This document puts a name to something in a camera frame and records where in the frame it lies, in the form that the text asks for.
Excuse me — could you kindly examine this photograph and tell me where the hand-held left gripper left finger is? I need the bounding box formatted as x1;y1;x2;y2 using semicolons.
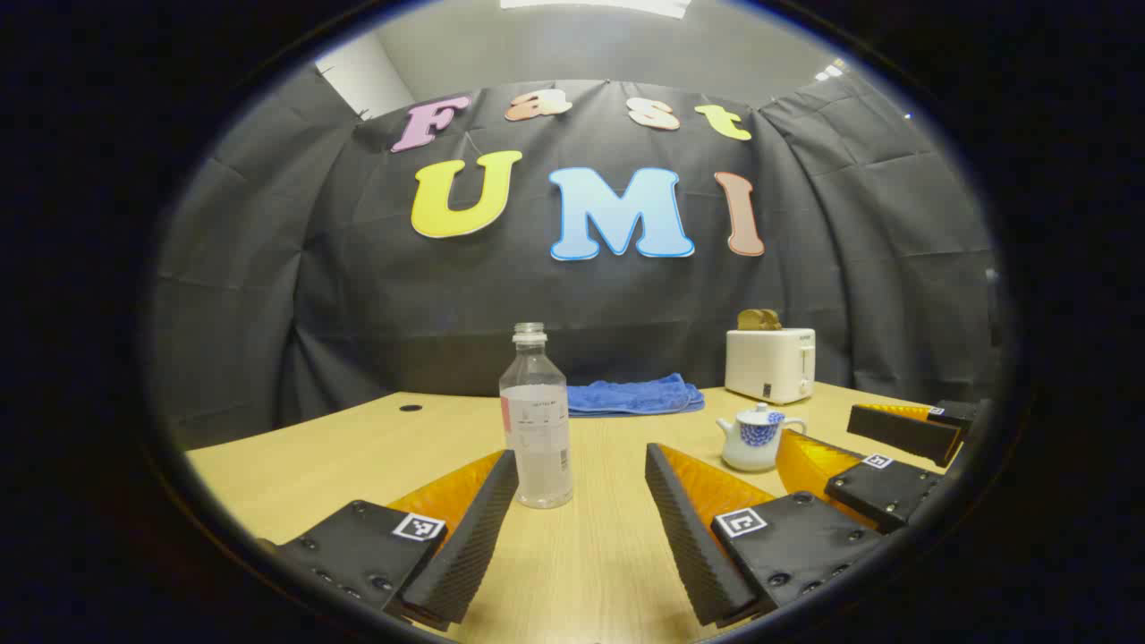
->
259;449;521;632

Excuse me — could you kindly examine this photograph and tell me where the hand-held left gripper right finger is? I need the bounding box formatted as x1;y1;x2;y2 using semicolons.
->
644;442;885;629

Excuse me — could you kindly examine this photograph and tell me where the white blue-flowered teacup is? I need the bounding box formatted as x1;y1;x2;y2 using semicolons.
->
716;413;808;473

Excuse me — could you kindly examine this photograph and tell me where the clear plastic water bottle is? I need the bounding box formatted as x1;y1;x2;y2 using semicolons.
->
498;322;574;511

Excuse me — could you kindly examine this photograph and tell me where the white toaster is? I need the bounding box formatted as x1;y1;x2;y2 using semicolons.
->
725;326;817;405

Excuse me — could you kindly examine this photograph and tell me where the blue folded towel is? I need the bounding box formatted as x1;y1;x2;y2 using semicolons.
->
566;373;706;419

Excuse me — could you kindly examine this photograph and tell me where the black backdrop cloth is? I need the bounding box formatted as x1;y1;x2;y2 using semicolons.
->
150;63;1003;448

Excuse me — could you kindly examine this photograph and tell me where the ceiling light panel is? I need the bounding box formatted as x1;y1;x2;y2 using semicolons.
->
499;0;694;19

